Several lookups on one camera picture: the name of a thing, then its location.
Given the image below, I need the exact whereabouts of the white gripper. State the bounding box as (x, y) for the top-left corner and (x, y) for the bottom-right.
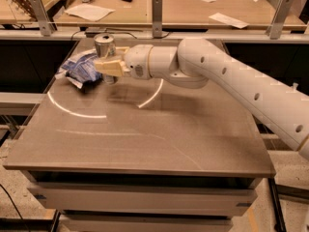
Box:
(94, 44), (153, 80)

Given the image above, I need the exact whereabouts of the silver blue redbull can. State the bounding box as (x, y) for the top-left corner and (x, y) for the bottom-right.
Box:
(94, 33), (116, 72)

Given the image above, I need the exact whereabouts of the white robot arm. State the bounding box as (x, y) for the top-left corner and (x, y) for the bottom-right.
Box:
(95, 39), (309, 160)

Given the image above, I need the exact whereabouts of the blue chip bag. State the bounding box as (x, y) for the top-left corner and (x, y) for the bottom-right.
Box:
(55, 49), (102, 89)

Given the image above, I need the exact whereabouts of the black power adapter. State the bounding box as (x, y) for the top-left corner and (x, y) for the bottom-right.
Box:
(85, 27), (106, 38)

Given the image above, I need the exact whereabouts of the white paper sheet left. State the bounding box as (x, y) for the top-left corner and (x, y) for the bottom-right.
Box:
(65, 4), (114, 21)

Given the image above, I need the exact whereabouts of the white paper slip right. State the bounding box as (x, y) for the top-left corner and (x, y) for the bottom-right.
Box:
(210, 13), (248, 29)

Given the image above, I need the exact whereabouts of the white drawer cabinet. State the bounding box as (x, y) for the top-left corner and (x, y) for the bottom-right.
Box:
(28, 182), (257, 232)

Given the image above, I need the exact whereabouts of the middle metal bracket post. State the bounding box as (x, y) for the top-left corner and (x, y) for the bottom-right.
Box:
(152, 0), (163, 39)

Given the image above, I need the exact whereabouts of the metal bracket post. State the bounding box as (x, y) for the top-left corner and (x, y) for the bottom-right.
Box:
(152, 0), (163, 39)
(266, 0), (294, 40)
(29, 0), (55, 37)

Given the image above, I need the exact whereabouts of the left metal bracket post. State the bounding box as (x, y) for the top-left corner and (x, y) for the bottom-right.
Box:
(29, 0), (55, 37)

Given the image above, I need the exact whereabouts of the right metal bracket post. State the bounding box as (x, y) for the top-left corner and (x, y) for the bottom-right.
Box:
(266, 0), (294, 40)

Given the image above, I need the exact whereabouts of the black cable on floor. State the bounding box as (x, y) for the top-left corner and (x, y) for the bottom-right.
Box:
(0, 183), (32, 232)

